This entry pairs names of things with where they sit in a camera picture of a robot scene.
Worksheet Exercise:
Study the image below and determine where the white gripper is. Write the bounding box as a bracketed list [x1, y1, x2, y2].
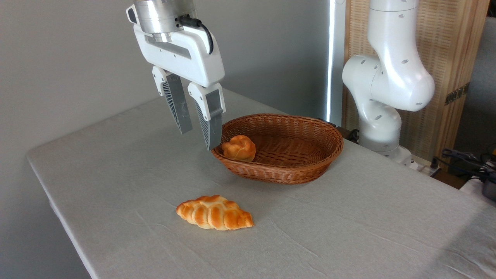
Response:
[133, 23, 226, 152]

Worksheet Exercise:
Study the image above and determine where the long braided bread loaf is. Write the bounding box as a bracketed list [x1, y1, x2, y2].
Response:
[176, 195, 254, 231]

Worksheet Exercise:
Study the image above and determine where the round knotted bread roll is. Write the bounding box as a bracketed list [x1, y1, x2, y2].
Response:
[221, 135, 257, 163]

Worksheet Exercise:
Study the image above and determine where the brown woven wicker basket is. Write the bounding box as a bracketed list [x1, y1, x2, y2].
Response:
[210, 113, 344, 185]

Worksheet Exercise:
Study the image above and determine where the black clamp behind basket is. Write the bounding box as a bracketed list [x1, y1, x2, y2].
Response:
[317, 118, 360, 143]

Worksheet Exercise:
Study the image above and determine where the grey tablecloth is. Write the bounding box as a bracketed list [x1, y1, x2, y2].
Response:
[26, 88, 496, 279]

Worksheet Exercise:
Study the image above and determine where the brass screen hinge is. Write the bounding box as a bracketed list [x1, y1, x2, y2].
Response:
[444, 82, 470, 106]

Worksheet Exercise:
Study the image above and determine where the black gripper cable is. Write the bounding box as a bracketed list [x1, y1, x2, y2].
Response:
[177, 14, 214, 55]

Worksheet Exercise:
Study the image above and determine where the white lit vertical post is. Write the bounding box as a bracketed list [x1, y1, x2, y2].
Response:
[325, 0, 346, 127]

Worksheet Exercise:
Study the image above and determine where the black cable bundle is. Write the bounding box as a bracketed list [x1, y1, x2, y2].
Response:
[432, 148, 496, 183]

